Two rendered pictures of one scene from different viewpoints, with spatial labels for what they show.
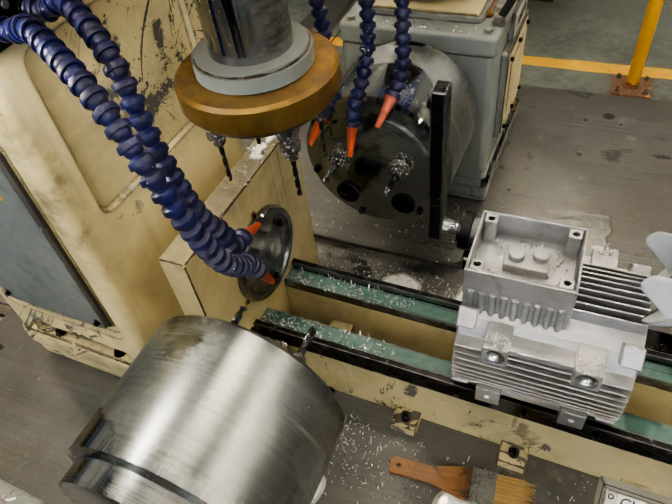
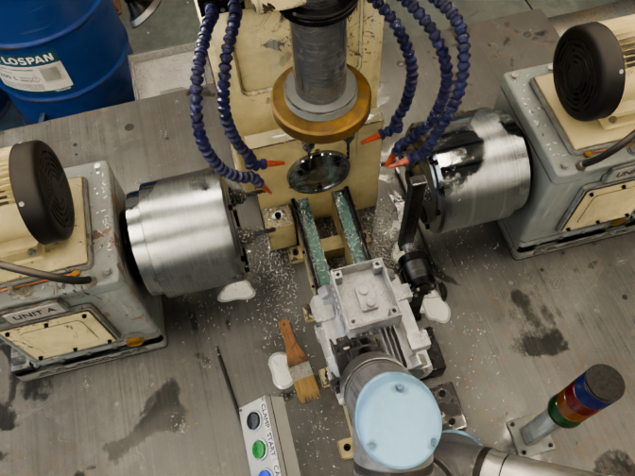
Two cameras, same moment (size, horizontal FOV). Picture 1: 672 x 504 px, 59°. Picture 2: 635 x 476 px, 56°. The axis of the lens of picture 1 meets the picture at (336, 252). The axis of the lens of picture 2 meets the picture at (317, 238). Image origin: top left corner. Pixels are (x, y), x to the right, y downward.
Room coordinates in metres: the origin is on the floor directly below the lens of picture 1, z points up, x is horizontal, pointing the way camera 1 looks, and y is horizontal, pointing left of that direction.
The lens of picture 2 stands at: (0.09, -0.50, 2.15)
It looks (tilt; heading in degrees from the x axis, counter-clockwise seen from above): 61 degrees down; 50
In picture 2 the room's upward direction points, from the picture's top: 4 degrees counter-clockwise
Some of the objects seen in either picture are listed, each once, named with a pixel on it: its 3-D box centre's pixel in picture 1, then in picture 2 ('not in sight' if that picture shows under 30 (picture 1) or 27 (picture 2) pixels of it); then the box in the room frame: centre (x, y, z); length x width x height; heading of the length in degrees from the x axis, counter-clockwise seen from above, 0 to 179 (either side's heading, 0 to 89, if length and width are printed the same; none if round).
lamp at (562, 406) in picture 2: not in sight; (578, 401); (0.57, -0.60, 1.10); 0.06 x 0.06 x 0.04
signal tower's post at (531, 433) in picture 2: not in sight; (561, 413); (0.57, -0.60, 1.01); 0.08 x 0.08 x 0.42; 60
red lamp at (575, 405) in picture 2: not in sight; (588, 395); (0.57, -0.60, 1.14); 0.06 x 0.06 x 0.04
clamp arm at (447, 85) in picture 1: (440, 168); (411, 216); (0.62, -0.16, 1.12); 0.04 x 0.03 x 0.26; 60
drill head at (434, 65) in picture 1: (399, 122); (473, 167); (0.86, -0.14, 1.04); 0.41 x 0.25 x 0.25; 150
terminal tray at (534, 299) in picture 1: (523, 269); (365, 299); (0.44, -0.21, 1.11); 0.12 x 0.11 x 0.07; 62
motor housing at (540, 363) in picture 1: (546, 325); (368, 336); (0.42, -0.25, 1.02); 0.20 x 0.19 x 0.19; 62
